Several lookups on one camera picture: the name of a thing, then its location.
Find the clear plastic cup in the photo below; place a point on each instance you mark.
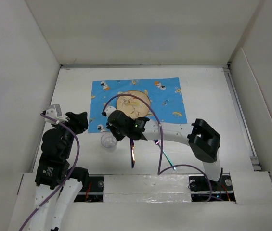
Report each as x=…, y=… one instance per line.
x=108, y=141

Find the blue space-print cloth placemat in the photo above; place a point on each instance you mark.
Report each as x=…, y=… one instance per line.
x=165, y=95

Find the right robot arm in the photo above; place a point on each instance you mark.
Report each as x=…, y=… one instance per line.
x=203, y=140

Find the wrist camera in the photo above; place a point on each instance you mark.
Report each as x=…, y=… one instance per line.
x=53, y=114
x=108, y=111

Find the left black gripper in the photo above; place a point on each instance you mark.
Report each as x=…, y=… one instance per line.
x=78, y=121

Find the iridescent fork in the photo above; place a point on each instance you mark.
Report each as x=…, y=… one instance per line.
x=157, y=142

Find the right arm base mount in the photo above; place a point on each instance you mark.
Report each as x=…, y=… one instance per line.
x=218, y=191

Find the beige ceramic plate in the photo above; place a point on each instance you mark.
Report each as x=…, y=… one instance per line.
x=134, y=107

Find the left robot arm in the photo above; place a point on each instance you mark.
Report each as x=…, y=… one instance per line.
x=57, y=181

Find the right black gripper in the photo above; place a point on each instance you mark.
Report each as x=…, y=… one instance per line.
x=119, y=136

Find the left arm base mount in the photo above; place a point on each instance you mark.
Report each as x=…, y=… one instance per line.
x=93, y=191

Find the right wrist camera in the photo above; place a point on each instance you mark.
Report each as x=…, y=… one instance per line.
x=108, y=111

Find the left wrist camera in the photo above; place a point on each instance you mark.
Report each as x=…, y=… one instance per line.
x=53, y=114

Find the iridescent table knife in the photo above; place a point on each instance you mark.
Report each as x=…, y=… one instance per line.
x=132, y=153

